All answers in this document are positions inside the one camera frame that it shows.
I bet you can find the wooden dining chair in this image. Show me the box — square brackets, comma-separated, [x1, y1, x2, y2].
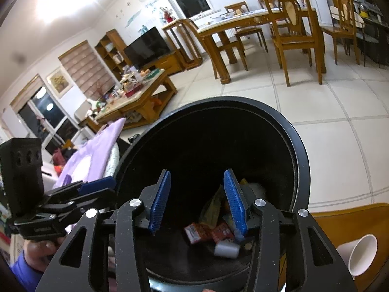
[264, 0, 324, 86]

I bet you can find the purple sleeve forearm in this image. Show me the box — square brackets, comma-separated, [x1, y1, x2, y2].
[10, 252, 43, 292]

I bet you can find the wooden dining table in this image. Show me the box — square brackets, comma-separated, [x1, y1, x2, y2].
[197, 8, 326, 84]

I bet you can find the black television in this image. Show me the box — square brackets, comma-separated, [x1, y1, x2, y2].
[124, 27, 171, 69]

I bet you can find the wooden bookshelf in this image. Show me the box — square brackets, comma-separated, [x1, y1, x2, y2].
[94, 29, 131, 81]

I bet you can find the sunflower painting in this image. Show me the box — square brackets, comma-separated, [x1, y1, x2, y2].
[46, 67, 73, 98]

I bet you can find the black round trash bin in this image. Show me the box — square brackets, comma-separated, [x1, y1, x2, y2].
[115, 96, 310, 291]

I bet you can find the white plastic lid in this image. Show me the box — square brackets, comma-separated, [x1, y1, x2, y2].
[214, 241, 241, 259]

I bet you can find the wooden coffee table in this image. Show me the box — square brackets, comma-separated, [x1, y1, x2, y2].
[95, 69, 178, 130]

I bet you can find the white paper cup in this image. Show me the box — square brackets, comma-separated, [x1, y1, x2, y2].
[336, 234, 378, 278]

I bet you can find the person's left hand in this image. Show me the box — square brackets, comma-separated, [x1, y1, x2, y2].
[23, 237, 66, 272]

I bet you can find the tall wooden plant stand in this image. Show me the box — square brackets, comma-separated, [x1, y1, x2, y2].
[162, 19, 203, 70]

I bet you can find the purple cartoon tablecloth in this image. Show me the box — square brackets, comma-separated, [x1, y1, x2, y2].
[53, 117, 125, 189]

